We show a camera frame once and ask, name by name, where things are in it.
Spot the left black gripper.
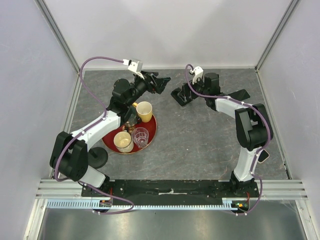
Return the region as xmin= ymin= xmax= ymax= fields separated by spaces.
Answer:
xmin=126 ymin=71 xmax=171 ymax=107

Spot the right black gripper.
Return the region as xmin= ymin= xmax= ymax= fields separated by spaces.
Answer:
xmin=177 ymin=75 xmax=209 ymax=103

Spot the blue-edged black phone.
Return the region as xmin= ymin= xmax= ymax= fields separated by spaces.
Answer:
xmin=229 ymin=89 xmax=251 ymax=101

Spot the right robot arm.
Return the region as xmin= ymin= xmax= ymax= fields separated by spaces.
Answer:
xmin=187 ymin=70 xmax=274 ymax=197

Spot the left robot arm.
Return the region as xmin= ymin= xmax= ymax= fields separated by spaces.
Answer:
xmin=49 ymin=71 xmax=171 ymax=197

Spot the yellow mug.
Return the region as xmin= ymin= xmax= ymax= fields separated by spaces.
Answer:
xmin=132 ymin=101 xmax=153 ymax=123

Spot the clear drinking glass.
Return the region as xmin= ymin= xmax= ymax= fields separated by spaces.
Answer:
xmin=131 ymin=127 xmax=149 ymax=149

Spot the cream cup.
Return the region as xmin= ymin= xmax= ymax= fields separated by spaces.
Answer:
xmin=113 ymin=131 xmax=134 ymax=154

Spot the red round tray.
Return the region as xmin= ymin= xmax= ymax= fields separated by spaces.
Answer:
xmin=102 ymin=114 xmax=157 ymax=155

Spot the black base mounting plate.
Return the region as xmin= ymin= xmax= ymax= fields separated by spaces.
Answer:
xmin=81 ymin=178 xmax=261 ymax=206

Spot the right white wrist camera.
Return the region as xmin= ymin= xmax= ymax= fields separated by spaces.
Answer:
xmin=189 ymin=66 xmax=204 ymax=85

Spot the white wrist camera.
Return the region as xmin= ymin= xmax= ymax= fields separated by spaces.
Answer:
xmin=189 ymin=66 xmax=204 ymax=85
xmin=122 ymin=59 xmax=144 ymax=79

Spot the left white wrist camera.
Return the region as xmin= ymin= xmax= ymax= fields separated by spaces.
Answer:
xmin=122 ymin=59 xmax=144 ymax=79

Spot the light blue cable duct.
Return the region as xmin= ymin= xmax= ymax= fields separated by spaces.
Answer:
xmin=46 ymin=199 xmax=239 ymax=211

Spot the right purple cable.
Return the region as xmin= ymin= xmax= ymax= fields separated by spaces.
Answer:
xmin=184 ymin=63 xmax=263 ymax=217

